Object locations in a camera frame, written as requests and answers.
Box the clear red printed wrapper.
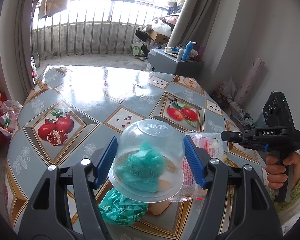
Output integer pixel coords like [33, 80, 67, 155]
[170, 131, 225, 202]

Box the teal plastic bag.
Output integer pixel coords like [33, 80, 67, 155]
[98, 141, 167, 226]

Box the clear plastic dome cup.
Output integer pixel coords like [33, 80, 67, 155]
[108, 116, 185, 203]

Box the person right hand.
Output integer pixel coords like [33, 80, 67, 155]
[266, 152, 300, 190]

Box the large water jug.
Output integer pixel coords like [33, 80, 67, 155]
[253, 112, 267, 128]

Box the pink rolled mat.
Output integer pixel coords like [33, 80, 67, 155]
[234, 57, 268, 105]

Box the fruit pattern tablecloth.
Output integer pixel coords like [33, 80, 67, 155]
[7, 66, 282, 239]

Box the floor clutter pile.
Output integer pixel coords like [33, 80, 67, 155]
[211, 77, 254, 129]

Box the blue bottle on cabinet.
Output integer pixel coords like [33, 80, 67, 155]
[181, 41, 196, 62]

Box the grey cabinet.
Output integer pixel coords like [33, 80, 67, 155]
[146, 48, 204, 78]

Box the grey curtain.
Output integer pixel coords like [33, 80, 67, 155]
[166, 0, 243, 63]

